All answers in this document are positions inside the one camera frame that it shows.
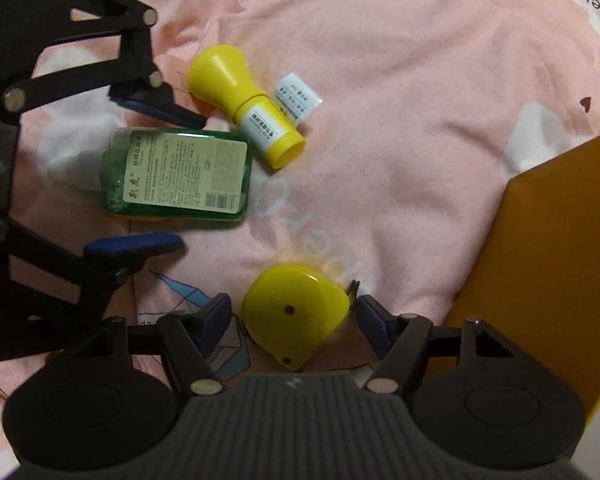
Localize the blue white small carton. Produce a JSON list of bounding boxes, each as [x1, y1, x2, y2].
[[136, 270, 251, 382]]

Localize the yellow bulb-shaped bottle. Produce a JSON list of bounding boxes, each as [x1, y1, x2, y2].
[[187, 44, 306, 170]]

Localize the green liquid spray bottle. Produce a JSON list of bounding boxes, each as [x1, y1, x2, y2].
[[98, 128, 252, 222]]

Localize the yellow tape measure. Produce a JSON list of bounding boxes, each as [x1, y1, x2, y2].
[[240, 263, 358, 370]]

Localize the orange cardboard box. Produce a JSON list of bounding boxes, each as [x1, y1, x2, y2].
[[445, 136, 600, 415]]

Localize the pink patterned bed quilt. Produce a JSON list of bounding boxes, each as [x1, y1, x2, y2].
[[0, 0, 600, 480]]

